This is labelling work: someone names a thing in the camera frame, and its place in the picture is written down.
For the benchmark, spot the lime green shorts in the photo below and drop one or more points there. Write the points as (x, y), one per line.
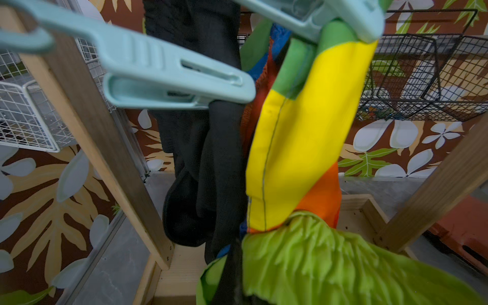
(307, 262)

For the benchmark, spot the wooden clothes rack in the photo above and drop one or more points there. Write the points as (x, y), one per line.
(64, 78)

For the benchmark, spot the rainbow striped shorts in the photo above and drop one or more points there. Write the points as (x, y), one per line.
(292, 179)

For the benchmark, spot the black wire basket back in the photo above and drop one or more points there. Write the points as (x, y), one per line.
(400, 76)

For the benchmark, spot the mint clothespin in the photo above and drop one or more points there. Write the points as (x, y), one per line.
(141, 71)
(307, 18)

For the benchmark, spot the mint clothespin left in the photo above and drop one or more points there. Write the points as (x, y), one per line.
(141, 71)

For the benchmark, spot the red plastic tool case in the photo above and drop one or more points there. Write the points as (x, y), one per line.
(463, 232)

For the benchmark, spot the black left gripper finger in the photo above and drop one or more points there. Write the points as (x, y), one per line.
(231, 282)

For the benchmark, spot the mint clothespin right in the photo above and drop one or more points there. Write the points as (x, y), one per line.
(307, 18)

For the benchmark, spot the white wire basket left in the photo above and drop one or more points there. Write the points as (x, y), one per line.
(28, 118)

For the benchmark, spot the black shorts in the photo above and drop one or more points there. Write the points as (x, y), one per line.
(207, 203)

